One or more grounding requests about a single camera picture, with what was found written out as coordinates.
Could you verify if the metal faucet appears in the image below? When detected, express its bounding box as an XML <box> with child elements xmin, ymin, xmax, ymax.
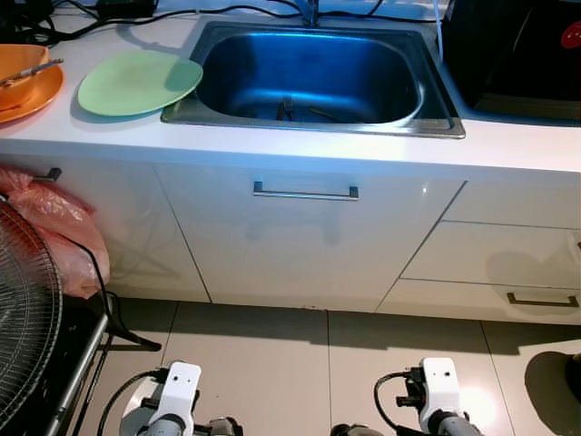
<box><xmin>300</xmin><ymin>0</ymin><xmax>320</xmax><ymax>26</ymax></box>

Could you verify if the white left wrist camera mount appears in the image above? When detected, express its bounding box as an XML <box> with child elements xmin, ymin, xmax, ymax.
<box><xmin>154</xmin><ymin>362</ymin><xmax>202</xmax><ymax>428</ymax></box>

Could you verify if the metal grille fan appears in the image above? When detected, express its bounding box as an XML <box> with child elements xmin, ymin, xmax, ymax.
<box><xmin>0</xmin><ymin>202</ymin><xmax>64</xmax><ymax>428</ymax></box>

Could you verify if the long black counter cable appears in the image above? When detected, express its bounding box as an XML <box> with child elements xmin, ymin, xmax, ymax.
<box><xmin>36</xmin><ymin>7</ymin><xmax>437</xmax><ymax>42</ymax></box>

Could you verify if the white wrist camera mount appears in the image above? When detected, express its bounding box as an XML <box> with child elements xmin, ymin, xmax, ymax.
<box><xmin>419</xmin><ymin>357</ymin><xmax>464</xmax><ymax>423</ymax></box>
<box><xmin>154</xmin><ymin>362</ymin><xmax>202</xmax><ymax>428</ymax></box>

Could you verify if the black power adapter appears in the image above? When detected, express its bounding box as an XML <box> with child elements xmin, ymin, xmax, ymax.
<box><xmin>95</xmin><ymin>0</ymin><xmax>157</xmax><ymax>19</ymax></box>

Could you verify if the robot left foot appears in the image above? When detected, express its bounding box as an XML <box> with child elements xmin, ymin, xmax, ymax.
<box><xmin>204</xmin><ymin>418</ymin><xmax>244</xmax><ymax>436</ymax></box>

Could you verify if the dark drawer handle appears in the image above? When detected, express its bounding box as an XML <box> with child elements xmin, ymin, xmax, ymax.
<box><xmin>506</xmin><ymin>292</ymin><xmax>579</xmax><ymax>309</ymax></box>

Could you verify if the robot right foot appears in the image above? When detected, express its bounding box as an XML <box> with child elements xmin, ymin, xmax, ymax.
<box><xmin>331</xmin><ymin>422</ymin><xmax>387</xmax><ymax>436</ymax></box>

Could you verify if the orange bowl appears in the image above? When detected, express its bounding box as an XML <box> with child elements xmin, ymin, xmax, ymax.
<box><xmin>0</xmin><ymin>44</ymin><xmax>66</xmax><ymax>125</ymax></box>

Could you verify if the white kitchen base cabinet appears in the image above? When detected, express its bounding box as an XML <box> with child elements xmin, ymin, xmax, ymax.
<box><xmin>0</xmin><ymin>150</ymin><xmax>581</xmax><ymax>326</ymax></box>

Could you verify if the green plate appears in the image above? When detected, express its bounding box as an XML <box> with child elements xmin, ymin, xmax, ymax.
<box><xmin>77</xmin><ymin>49</ymin><xmax>204</xmax><ymax>118</ymax></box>

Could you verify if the metal fork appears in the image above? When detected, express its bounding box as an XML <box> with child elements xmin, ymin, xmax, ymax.
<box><xmin>276</xmin><ymin>94</ymin><xmax>297</xmax><ymax>122</ymax></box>

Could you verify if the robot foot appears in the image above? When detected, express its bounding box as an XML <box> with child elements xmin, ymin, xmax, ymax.
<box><xmin>204</xmin><ymin>418</ymin><xmax>244</xmax><ymax>436</ymax></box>
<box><xmin>331</xmin><ymin>422</ymin><xmax>387</xmax><ymax>436</ymax></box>

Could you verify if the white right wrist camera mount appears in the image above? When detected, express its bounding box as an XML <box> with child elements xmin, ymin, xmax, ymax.
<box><xmin>419</xmin><ymin>357</ymin><xmax>464</xmax><ymax>423</ymax></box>

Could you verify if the red plastic bag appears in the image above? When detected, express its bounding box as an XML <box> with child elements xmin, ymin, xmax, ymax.
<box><xmin>0</xmin><ymin>163</ymin><xmax>112</xmax><ymax>301</ymax></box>

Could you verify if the stainless steel sink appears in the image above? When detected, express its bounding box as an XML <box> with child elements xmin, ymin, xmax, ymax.
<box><xmin>162</xmin><ymin>20</ymin><xmax>467</xmax><ymax>139</ymax></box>

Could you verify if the black kitchen appliance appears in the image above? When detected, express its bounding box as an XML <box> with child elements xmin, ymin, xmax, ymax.
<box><xmin>440</xmin><ymin>0</ymin><xmax>581</xmax><ymax>124</ymax></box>

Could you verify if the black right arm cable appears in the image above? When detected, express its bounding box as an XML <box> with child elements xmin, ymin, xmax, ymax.
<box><xmin>375</xmin><ymin>368</ymin><xmax>428</xmax><ymax>432</ymax></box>

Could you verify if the wooden handled fork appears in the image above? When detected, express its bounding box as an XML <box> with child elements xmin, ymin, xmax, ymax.
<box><xmin>0</xmin><ymin>58</ymin><xmax>64</xmax><ymax>90</ymax></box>

